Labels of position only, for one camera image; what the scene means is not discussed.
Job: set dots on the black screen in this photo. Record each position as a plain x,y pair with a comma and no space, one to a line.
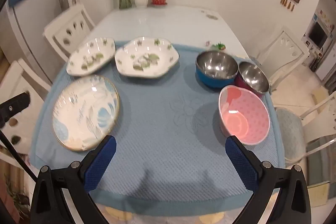
318,34

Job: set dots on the blue quilted mat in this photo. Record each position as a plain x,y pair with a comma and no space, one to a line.
162,134

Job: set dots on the white refrigerator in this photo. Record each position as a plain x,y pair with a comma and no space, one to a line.
29,37

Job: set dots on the magenta steel bowl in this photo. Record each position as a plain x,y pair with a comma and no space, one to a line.
253,77

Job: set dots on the green glass figurine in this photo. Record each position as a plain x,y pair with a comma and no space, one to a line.
219,46

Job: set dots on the pink dotted bowl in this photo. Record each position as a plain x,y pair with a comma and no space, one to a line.
244,113

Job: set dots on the white octagonal floral plate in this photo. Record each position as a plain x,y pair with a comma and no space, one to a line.
147,58
89,56

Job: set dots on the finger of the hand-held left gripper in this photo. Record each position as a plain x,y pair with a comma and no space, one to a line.
14,107

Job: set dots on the round blue leaf-print plate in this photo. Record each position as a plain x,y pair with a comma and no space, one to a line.
78,113

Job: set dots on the blue steel bowl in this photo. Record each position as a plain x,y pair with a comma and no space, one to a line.
215,64

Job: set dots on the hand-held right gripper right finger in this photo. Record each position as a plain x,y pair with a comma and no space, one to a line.
240,161

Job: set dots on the hanging tassel ornaments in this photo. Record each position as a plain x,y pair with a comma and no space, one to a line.
287,3

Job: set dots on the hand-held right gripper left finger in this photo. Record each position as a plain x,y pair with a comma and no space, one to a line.
101,161

